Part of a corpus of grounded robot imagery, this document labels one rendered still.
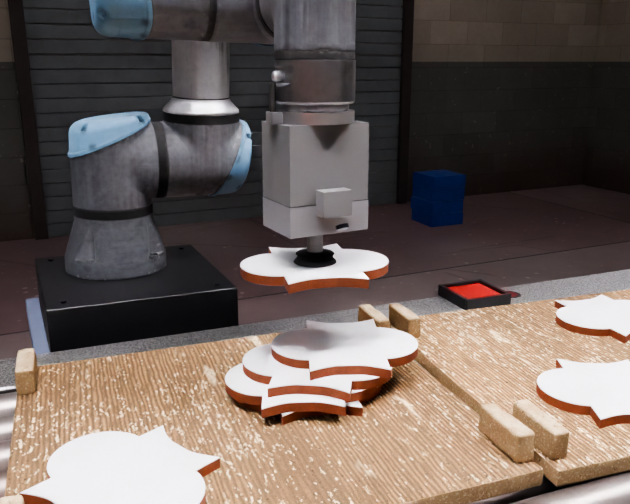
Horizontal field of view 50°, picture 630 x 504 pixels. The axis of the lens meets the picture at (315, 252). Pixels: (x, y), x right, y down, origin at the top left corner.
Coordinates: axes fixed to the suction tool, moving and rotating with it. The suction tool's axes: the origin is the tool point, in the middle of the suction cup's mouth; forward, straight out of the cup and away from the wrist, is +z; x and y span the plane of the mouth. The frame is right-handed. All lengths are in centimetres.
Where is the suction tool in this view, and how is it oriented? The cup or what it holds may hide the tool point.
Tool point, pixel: (314, 272)
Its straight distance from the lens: 68.4
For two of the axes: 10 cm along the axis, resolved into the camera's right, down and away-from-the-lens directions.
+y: 8.8, -1.3, 4.5
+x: -4.7, -2.4, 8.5
